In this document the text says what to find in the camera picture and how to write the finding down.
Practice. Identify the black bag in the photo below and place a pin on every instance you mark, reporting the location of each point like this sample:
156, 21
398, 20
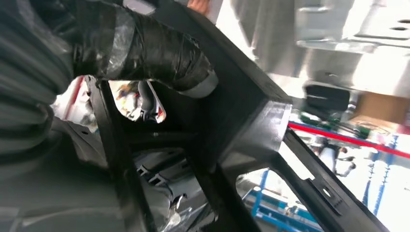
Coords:
326, 97

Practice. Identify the red barrier belt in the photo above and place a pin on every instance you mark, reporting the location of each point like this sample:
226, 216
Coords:
352, 141

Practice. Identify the large cardboard box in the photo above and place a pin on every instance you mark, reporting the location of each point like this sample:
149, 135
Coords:
381, 109

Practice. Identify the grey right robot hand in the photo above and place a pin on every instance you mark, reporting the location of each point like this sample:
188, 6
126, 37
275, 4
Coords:
153, 48

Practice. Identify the blue steel shelf rack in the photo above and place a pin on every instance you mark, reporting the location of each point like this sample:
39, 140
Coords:
261, 192
382, 182

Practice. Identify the person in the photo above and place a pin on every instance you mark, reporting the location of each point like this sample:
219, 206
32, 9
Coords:
198, 5

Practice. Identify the stainless steel workbench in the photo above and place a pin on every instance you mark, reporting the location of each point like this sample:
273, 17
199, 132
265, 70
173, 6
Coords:
269, 38

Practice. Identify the stamped grey metal panel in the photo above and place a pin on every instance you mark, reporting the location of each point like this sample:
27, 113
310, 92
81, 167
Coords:
368, 64

